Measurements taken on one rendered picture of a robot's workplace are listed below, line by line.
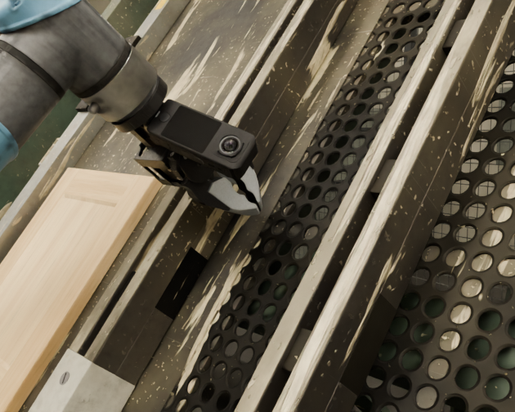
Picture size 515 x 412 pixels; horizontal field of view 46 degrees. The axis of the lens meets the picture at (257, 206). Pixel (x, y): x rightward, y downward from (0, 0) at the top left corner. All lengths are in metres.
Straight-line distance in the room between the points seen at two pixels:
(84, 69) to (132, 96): 0.05
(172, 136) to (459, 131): 0.29
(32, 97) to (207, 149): 0.17
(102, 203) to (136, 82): 0.45
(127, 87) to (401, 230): 0.30
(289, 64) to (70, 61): 0.36
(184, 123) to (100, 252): 0.37
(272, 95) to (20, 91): 0.37
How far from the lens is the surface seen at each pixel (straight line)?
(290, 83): 0.86
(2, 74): 0.59
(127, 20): 1.63
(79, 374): 0.73
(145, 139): 0.70
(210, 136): 0.63
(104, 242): 0.96
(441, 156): 0.62
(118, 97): 0.62
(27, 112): 0.59
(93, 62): 0.61
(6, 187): 1.48
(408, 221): 0.58
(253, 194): 0.73
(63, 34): 0.60
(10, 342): 1.03
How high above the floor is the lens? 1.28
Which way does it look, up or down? 7 degrees down
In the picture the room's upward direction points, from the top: straight up
